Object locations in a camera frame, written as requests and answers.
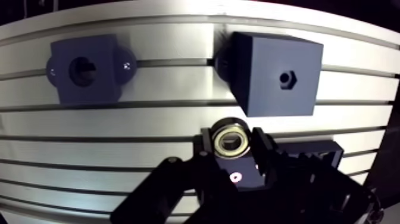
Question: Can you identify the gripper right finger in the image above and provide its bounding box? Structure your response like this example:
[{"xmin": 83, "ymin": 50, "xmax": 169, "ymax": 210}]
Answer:
[{"xmin": 249, "ymin": 126, "xmax": 385, "ymax": 224}]

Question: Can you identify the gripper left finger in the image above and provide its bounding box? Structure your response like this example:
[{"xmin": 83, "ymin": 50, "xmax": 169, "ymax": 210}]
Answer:
[{"xmin": 110, "ymin": 127, "xmax": 233, "ymax": 224}]

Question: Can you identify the steel bearing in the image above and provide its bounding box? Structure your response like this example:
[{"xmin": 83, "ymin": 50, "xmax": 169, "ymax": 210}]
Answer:
[{"xmin": 210, "ymin": 117, "xmax": 252, "ymax": 160}]

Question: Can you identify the dark blue-grey housing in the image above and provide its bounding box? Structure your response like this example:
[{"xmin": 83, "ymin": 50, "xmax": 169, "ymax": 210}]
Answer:
[{"xmin": 45, "ymin": 34, "xmax": 138, "ymax": 105}]

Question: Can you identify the dark blue-grey block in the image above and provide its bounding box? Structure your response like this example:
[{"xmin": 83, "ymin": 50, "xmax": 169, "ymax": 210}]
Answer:
[{"xmin": 213, "ymin": 30, "xmax": 324, "ymax": 119}]

